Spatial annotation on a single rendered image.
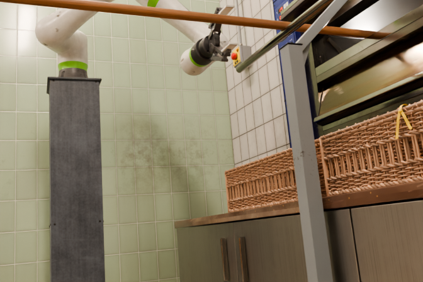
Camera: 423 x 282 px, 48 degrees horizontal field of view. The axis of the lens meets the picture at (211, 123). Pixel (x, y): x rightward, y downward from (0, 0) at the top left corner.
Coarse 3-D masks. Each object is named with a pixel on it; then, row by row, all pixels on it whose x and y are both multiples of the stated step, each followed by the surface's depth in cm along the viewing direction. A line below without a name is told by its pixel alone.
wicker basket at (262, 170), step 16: (256, 160) 152; (272, 160) 143; (288, 160) 135; (320, 160) 125; (240, 176) 162; (256, 176) 152; (272, 176) 143; (288, 176) 135; (320, 176) 124; (240, 192) 174; (256, 192) 176; (272, 192) 142; (288, 192) 134; (240, 208) 161
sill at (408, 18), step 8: (416, 8) 156; (408, 16) 159; (416, 16) 156; (392, 24) 165; (400, 24) 162; (408, 24) 159; (376, 32) 173; (384, 32) 169; (392, 32) 165; (368, 40) 177; (376, 40) 173; (352, 48) 185; (360, 48) 181; (336, 56) 194; (344, 56) 189; (328, 64) 199; (336, 64) 194; (320, 72) 204
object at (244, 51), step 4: (236, 48) 265; (240, 48) 262; (244, 48) 263; (248, 48) 263; (232, 52) 269; (236, 52) 265; (240, 52) 261; (244, 52) 262; (248, 52) 263; (240, 56) 261; (244, 56) 261; (248, 56) 262; (236, 60) 265; (240, 60) 260; (236, 64) 265
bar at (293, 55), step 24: (336, 0) 126; (312, 24) 123; (264, 48) 173; (288, 48) 115; (240, 72) 195; (288, 72) 115; (288, 96) 115; (312, 144) 111; (312, 168) 109; (312, 192) 108; (312, 216) 106; (312, 240) 105; (312, 264) 105
